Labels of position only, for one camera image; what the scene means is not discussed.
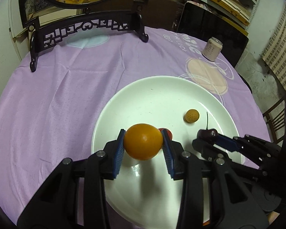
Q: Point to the wooden chair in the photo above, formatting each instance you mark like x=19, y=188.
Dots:
x=275, y=120

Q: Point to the tan longan small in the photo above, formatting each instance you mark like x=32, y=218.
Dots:
x=191, y=116

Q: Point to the dark red cherry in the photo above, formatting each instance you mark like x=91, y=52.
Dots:
x=208, y=135

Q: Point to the white drink can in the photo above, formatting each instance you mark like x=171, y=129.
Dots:
x=212, y=49

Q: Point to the black carved screen stand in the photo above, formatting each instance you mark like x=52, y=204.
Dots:
x=44, y=37

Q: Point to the purple printed tablecloth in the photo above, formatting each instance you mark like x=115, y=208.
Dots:
x=50, y=114

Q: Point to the small red cherry tomato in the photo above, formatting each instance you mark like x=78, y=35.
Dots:
x=170, y=135

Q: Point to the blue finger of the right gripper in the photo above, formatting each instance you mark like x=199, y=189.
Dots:
x=226, y=143
x=207, y=151

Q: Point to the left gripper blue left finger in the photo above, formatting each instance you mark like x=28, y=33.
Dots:
x=119, y=153

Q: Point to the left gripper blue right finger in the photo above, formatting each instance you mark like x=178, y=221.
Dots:
x=168, y=154

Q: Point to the large yellow-orange tomato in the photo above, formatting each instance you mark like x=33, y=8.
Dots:
x=142, y=141

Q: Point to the white oval plate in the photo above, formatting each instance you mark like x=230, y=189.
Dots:
x=143, y=192

